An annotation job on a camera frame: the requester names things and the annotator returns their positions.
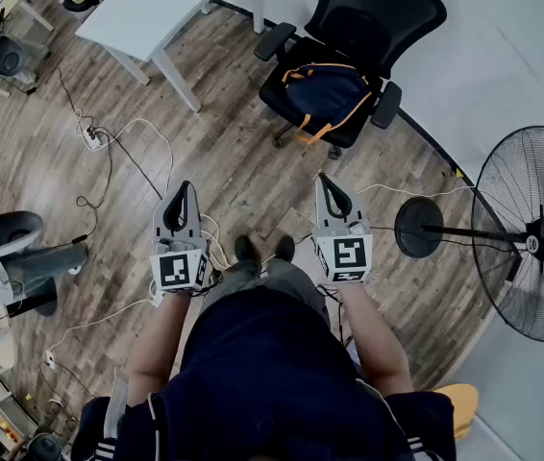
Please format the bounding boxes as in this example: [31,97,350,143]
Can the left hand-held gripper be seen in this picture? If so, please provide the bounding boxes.
[149,180,214,295]

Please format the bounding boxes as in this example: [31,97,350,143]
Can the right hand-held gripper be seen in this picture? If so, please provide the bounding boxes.
[310,173,374,285]

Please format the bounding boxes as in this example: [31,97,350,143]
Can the navy backpack with orange trim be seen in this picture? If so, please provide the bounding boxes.
[281,62,374,144]

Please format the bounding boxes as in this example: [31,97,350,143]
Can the person's right forearm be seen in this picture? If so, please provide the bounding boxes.
[336,280,415,396]

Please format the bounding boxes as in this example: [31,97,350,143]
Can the person's left forearm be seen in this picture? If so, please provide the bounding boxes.
[125,290,191,407]

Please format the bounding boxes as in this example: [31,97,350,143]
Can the person's right dark shoe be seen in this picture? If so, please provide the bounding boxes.
[275,235,296,262]

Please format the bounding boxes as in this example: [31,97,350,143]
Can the person's dark shoe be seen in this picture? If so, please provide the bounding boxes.
[275,235,296,262]
[234,235,258,264]

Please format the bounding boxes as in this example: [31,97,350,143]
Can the person's left dark shoe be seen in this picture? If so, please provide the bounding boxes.
[234,235,258,264]

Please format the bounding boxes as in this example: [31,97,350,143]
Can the person's grey trousers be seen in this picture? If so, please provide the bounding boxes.
[199,256,332,328]

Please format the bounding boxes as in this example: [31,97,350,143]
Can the white power strip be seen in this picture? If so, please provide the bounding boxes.
[83,127,109,152]

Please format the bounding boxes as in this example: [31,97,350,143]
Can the person's navy jacket torso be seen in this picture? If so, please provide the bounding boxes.
[72,285,458,461]

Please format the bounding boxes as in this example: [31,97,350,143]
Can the black mesh office chair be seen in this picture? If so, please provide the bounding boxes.
[254,0,449,160]

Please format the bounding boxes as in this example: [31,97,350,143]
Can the white table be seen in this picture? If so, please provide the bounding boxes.
[74,0,266,113]

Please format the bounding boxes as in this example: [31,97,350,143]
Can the yellow stool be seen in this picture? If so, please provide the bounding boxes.
[433,383,480,441]

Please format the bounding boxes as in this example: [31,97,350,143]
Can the light wooden desk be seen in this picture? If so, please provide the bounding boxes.
[0,0,56,34]

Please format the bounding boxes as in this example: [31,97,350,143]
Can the white floor cable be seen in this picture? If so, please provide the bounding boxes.
[107,116,175,197]
[44,298,159,370]
[357,182,476,200]

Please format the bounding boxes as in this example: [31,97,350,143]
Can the black pedestal fan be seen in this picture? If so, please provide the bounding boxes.
[393,125,544,344]

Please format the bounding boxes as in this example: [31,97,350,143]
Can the black floor cable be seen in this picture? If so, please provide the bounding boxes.
[75,132,114,239]
[55,67,88,132]

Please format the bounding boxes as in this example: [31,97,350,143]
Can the white coiled cable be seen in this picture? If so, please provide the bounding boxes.
[73,108,94,136]

